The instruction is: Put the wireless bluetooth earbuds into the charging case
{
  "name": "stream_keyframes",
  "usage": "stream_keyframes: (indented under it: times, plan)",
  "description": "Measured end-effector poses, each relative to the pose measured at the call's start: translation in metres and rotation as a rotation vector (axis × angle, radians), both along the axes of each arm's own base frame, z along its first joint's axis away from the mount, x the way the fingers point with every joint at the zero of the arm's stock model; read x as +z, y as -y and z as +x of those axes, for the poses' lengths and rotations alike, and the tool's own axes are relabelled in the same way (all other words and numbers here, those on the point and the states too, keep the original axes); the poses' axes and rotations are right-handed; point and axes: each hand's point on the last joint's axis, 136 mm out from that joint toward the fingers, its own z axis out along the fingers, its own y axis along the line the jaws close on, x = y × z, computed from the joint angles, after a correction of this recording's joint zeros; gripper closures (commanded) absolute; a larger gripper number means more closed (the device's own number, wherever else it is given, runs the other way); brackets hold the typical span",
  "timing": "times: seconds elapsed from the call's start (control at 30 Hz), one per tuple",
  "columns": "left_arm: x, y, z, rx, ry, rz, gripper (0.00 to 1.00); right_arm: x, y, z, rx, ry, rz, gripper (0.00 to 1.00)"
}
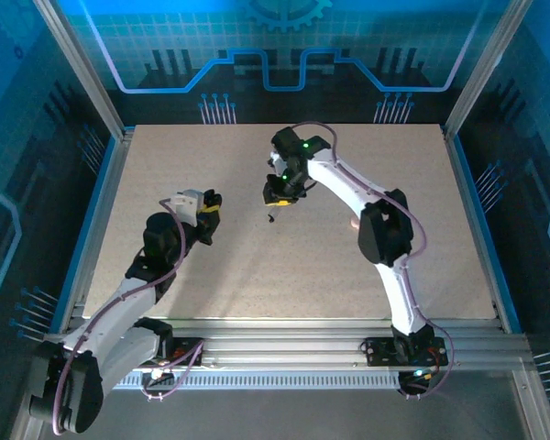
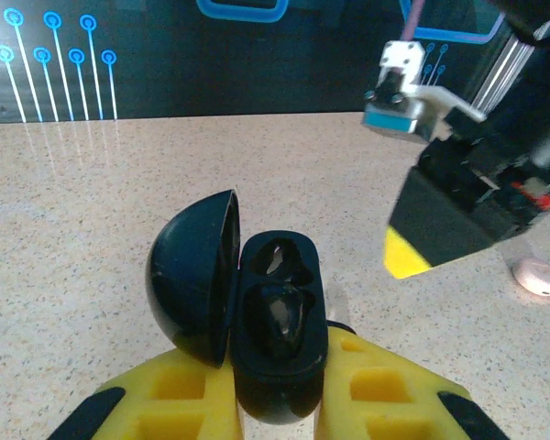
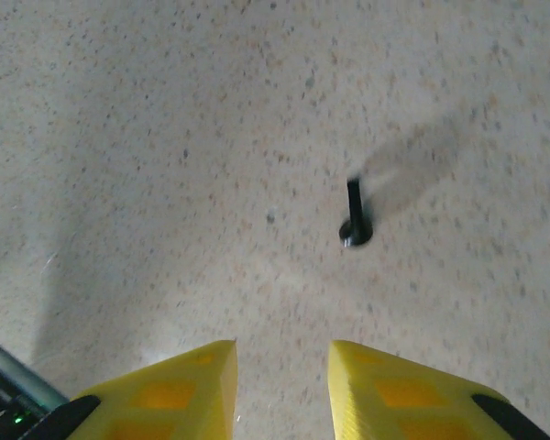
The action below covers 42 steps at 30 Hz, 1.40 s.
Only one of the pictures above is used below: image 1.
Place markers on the small circuit board with LEDs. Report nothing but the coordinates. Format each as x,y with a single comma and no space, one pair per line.
417,373
158,373

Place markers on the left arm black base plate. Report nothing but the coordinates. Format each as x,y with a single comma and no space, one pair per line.
190,350

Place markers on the aluminium frame post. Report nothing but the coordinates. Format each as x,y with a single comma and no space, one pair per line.
483,69
80,69

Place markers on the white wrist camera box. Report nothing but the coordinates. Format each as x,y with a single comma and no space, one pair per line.
187,204
274,160

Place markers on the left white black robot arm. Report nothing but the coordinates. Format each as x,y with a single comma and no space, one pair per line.
114,311

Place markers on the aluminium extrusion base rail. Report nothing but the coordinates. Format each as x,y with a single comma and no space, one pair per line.
279,344

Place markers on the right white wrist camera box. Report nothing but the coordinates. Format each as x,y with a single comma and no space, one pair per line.
274,160

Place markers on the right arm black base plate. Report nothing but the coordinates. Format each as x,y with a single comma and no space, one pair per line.
380,352

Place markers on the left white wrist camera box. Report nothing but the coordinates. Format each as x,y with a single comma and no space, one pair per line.
187,204

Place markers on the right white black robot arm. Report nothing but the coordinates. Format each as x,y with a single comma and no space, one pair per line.
399,293

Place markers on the pink earbud charging case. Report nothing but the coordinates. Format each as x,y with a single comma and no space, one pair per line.
354,223

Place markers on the aluminium table side rail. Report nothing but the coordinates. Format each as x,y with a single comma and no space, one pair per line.
462,183
114,183

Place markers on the blue table edge strip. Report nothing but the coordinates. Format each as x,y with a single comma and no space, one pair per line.
102,183
471,183

